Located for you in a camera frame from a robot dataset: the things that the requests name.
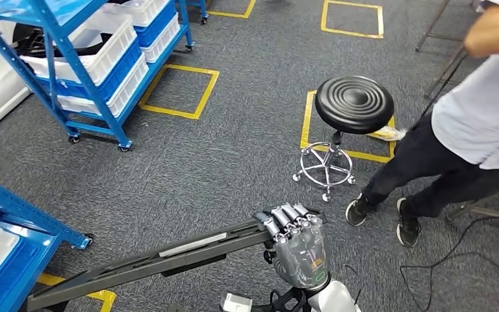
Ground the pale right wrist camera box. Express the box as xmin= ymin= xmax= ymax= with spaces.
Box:
xmin=221 ymin=292 xmax=253 ymax=312

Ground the black plastic frame part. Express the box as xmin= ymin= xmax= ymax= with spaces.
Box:
xmin=25 ymin=209 xmax=326 ymax=312

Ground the black round stool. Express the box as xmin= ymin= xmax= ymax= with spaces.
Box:
xmin=291 ymin=75 xmax=396 ymax=203

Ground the blue plastic bin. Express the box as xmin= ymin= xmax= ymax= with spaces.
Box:
xmin=36 ymin=38 xmax=144 ymax=103
xmin=134 ymin=1 xmax=178 ymax=48

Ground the black floor cable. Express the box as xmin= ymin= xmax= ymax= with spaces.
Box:
xmin=399 ymin=213 xmax=499 ymax=312

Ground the black curved car part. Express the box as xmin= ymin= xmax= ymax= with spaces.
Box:
xmin=12 ymin=22 xmax=114 ymax=58

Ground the blue metal shelf rack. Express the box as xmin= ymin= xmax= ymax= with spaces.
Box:
xmin=0 ymin=169 xmax=94 ymax=312

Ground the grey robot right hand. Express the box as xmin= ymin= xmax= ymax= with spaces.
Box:
xmin=253 ymin=202 xmax=332 ymax=290

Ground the blue wheeled shelf rack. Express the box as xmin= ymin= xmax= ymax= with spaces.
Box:
xmin=186 ymin=0 xmax=211 ymax=25
xmin=0 ymin=0 xmax=195 ymax=152

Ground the pale yellow crumpled scrap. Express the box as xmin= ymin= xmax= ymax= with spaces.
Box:
xmin=366 ymin=125 xmax=408 ymax=142

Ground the person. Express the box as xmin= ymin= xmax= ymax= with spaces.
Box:
xmin=344 ymin=0 xmax=499 ymax=250

